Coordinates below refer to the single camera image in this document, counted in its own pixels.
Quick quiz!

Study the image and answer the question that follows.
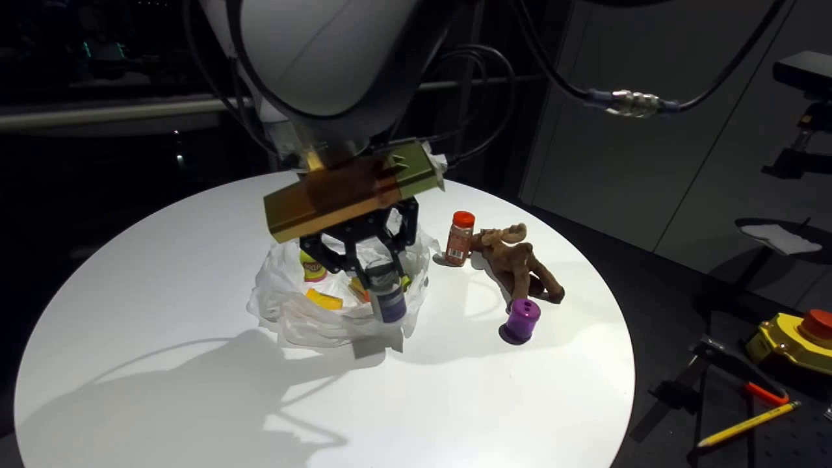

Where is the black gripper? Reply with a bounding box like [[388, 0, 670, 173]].
[[298, 197, 418, 300]]

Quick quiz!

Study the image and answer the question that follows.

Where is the brown plush moose toy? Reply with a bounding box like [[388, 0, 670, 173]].
[[471, 225, 565, 305]]

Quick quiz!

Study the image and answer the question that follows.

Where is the purple cap shaker bottle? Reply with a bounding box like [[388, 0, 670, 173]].
[[499, 300, 542, 343]]

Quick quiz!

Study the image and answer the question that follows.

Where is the white jar blue lid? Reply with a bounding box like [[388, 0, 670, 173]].
[[373, 274, 408, 322]]

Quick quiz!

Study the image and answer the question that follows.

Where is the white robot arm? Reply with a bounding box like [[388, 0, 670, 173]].
[[183, 0, 469, 300]]

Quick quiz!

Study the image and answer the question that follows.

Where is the yellow red-lid dough tub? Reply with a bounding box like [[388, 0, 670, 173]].
[[305, 288, 344, 313]]

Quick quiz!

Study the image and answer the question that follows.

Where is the white plastic bag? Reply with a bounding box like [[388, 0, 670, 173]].
[[248, 236, 432, 348]]

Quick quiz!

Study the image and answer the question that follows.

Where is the yellow red emergency stop button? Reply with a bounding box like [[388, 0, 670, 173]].
[[747, 310, 832, 377]]

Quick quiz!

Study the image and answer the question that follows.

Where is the gold wrist camera mount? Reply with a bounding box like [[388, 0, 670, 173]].
[[263, 141, 447, 243]]

